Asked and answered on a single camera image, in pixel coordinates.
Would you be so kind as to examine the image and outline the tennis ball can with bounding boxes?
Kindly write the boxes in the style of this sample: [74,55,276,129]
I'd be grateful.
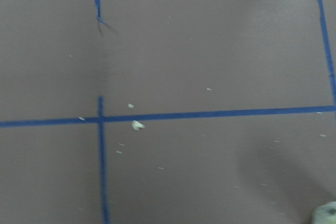
[311,201,335,224]

